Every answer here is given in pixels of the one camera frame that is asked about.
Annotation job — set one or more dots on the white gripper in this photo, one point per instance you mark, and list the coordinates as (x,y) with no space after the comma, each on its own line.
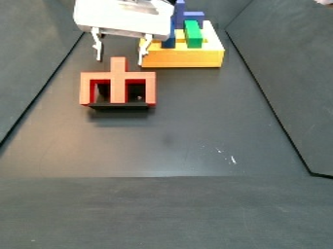
(131,18)

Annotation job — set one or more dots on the red cross block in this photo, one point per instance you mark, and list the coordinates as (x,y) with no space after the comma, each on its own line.
(117,77)

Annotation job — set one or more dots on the yellow base board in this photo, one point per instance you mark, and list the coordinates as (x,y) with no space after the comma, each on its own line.
(183,57)

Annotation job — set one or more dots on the blue long block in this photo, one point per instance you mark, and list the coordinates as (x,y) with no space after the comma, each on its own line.
(168,43)

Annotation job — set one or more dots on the purple cross block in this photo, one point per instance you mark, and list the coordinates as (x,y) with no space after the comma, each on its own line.
(181,15)

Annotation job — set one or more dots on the green long block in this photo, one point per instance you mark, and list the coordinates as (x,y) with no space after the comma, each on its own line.
(192,34)

